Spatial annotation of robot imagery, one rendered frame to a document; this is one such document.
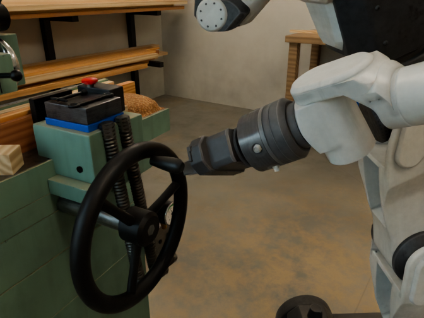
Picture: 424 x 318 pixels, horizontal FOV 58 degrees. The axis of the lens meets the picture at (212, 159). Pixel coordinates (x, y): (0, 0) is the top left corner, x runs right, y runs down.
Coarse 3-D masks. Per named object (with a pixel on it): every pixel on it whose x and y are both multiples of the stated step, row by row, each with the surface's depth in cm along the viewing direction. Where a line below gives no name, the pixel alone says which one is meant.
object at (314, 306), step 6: (300, 306) 128; (306, 306) 128; (312, 306) 123; (318, 306) 123; (288, 312) 130; (294, 312) 128; (300, 312) 126; (306, 312) 126; (312, 312) 122; (318, 312) 121; (324, 312) 126; (330, 312) 129; (372, 312) 131; (378, 312) 131
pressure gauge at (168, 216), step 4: (168, 200) 98; (164, 204) 95; (168, 204) 95; (172, 204) 96; (164, 208) 95; (168, 208) 94; (172, 208) 97; (160, 212) 95; (164, 212) 94; (168, 212) 95; (160, 216) 95; (164, 216) 94; (168, 216) 96; (160, 220) 95; (164, 220) 95; (168, 220) 96; (160, 224) 99; (164, 224) 96; (168, 224) 96; (164, 228) 99
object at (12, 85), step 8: (0, 56) 68; (8, 56) 69; (0, 64) 68; (8, 64) 70; (0, 72) 69; (8, 72) 70; (0, 80) 69; (8, 80) 70; (0, 88) 69; (8, 88) 71; (16, 88) 72
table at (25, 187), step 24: (144, 120) 90; (168, 120) 99; (24, 168) 64; (48, 168) 68; (144, 168) 77; (0, 192) 60; (24, 192) 64; (48, 192) 69; (72, 192) 66; (0, 216) 61
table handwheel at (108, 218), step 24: (144, 144) 61; (120, 168) 56; (96, 192) 53; (168, 192) 70; (96, 216) 53; (120, 216) 59; (144, 216) 62; (72, 240) 52; (144, 240) 63; (168, 240) 75; (72, 264) 52; (168, 264) 74; (96, 288) 56; (144, 288) 68
